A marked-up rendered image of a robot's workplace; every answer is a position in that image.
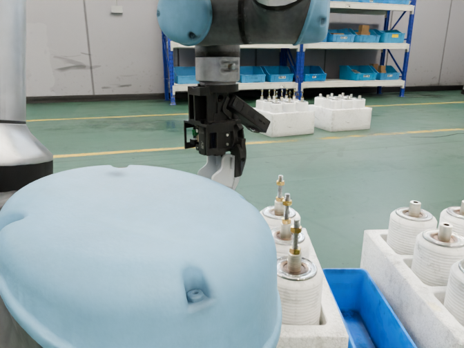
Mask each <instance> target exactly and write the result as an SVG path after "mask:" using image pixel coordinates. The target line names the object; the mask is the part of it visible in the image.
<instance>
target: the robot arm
mask: <svg viewBox="0 0 464 348"><path fill-rule="evenodd" d="M329 11H330V0H159V1H158V5H157V20H158V24H159V26H160V28H161V30H162V32H163V33H164V34H165V35H166V36H167V37H168V38H169V39H170V40H172V41H174V42H176V43H179V44H182V45H183V46H195V56H196V58H195V80H196V81H198V82H199V83H198V84H197V86H188V119H186V120H184V148H185V149H187V148H194V147H195V149H196V150H197V151H199V154H201V155H206V156H207V162H206V165H205V166H203V167H202V168H201V169H200V170H199V171H198V172H197V175H196V174H192V173H187V172H184V171H179V170H175V169H171V168H162V167H156V166H143V165H129V166H128V167H126V168H115V167H112V166H111V165H103V166H89V167H83V168H75V169H71V170H67V171H62V172H59V173H54V174H53V154H52V153H51V152H50V151H49V150H48V149H47V148H46V147H45V146H44V145H43V144H42V143H41V142H40V141H39V140H38V139H37V138H36V137H35V136H34V135H33V134H32V133H31V132H30V130H29V129H28V127H27V126H26V0H0V348H276V346H277V344H278V341H279V338H280V333H281V327H282V305H281V300H280V295H279V292H278V281H277V251H276V244H275V240H274V238H273V234H272V232H271V229H270V228H269V225H268V224H267V221H266V220H265V219H264V217H263V216H262V214H261V213H260V212H259V210H257V209H256V208H255V207H254V205H252V204H250V203H249V202H247V201H246V200H245V199H244V197H243V196H241V195H240V194H239V193H237V192H236V191H235V188H236V186H237V185H238V182H239V180H240V176H241V175H242V172H243V170H244V165H245V162H246V158H247V150H246V138H244V130H243V129H244V127H243V125H244V126H245V127H246V128H247V129H248V130H250V131H251V132H254V133H266V132H267V129H268V127H269V124H270V123H271V122H270V121H269V120H268V119H267V118H266V117H265V116H264V115H262V114H261V113H259V112H258V111H257V110H255V109H254V108H252V107H251V106H250V105H248V104H247V103H246V102H245V101H243V100H242V99H240V98H239V97H238V96H237V95H235V94H229V93H234V92H238V91H239V84H238V83H236V82H237V81H239V80H240V58H239V56H240V45H253V44H292V45H293V46H297V45H298V44H314V43H320V42H321V41H323V40H324V39H325V38H326V36H327V32H328V26H329ZM191 127H193V130H192V133H193V138H192V139H190V142H187V140H186V128H191ZM228 151H230V152H231V154H228V153H226V152H228Z"/></svg>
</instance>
